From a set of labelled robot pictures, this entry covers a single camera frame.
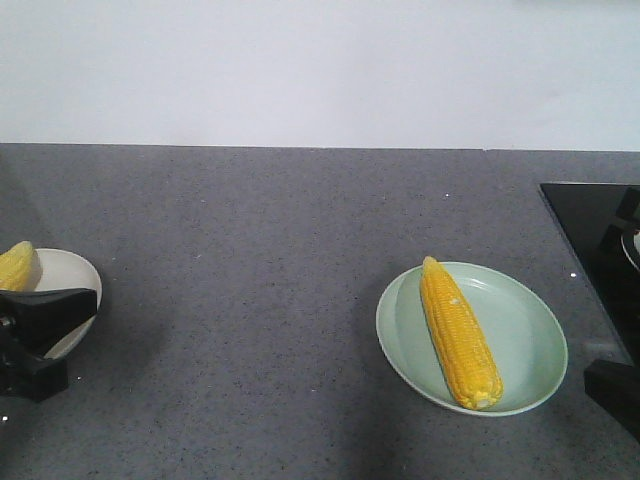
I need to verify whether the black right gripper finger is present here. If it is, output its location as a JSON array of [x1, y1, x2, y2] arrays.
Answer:
[[583, 359, 639, 441]]

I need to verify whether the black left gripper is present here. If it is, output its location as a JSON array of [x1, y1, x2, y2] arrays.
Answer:
[[1, 288, 98, 403]]

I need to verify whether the yellow corn cob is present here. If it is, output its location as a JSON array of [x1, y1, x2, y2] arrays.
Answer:
[[419, 256, 504, 411], [0, 241, 42, 292]]

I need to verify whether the black gas cooktop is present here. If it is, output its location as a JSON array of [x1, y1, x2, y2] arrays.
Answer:
[[540, 182, 639, 365]]

